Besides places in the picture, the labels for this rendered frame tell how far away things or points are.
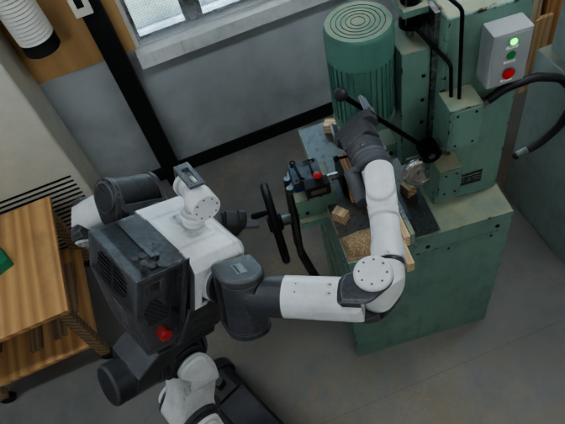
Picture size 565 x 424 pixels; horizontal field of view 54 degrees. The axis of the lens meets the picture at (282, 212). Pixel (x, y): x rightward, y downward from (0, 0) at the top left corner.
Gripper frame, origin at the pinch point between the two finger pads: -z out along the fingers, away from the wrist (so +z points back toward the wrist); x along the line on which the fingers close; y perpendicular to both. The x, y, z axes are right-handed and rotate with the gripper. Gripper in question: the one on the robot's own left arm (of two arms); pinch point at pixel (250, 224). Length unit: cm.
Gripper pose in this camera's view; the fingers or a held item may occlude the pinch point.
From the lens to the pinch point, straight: 178.4
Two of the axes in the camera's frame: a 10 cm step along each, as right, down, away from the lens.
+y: -1.2, -9.2, 3.8
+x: 3.9, -4.0, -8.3
